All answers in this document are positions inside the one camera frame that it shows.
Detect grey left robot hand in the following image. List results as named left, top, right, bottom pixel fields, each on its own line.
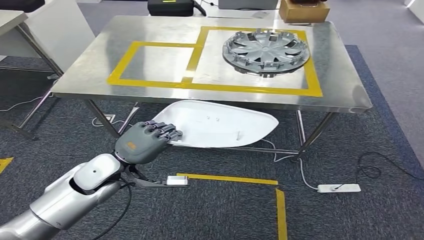
left=114, top=120, right=184, bottom=166

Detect white curved plastic panel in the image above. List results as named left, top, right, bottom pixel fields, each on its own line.
left=152, top=99, right=280, bottom=149

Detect stainless steel workbench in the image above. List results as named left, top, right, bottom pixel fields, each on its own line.
left=49, top=14, right=374, bottom=163

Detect yellow tape on workbench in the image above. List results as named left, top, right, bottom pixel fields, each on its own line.
left=106, top=25, right=324, bottom=98

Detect floor socket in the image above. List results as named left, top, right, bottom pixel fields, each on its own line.
left=94, top=114, right=116, bottom=128

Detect yellow floor tape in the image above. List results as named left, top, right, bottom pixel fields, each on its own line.
left=176, top=172, right=279, bottom=186
left=275, top=188, right=288, bottom=240
left=0, top=157, right=14, bottom=175

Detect black carry case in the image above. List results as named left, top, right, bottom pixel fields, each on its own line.
left=147, top=0, right=207, bottom=17

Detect grey wheel hubcap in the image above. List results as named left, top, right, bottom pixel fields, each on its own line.
left=221, top=28, right=311, bottom=79

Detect grey desk metal legs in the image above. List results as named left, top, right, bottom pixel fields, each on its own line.
left=0, top=9, right=64, bottom=140

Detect black bag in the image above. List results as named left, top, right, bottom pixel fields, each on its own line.
left=0, top=0, right=46, bottom=12

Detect white power strip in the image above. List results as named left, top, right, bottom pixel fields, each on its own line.
left=317, top=183, right=362, bottom=194

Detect brown cardboard box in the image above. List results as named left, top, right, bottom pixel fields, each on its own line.
left=278, top=0, right=331, bottom=24

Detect white cabinet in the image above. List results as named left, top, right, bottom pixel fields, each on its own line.
left=404, top=0, right=424, bottom=16

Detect black camera bracket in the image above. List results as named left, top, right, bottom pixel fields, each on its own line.
left=124, top=164, right=170, bottom=189

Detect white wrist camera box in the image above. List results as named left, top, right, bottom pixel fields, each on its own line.
left=166, top=175, right=189, bottom=186

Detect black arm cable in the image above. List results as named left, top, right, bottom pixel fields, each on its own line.
left=92, top=180, right=133, bottom=240

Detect white power strip cable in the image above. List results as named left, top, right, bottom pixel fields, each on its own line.
left=259, top=138, right=321, bottom=191

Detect black floor cable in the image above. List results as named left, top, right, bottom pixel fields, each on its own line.
left=332, top=151, right=424, bottom=191

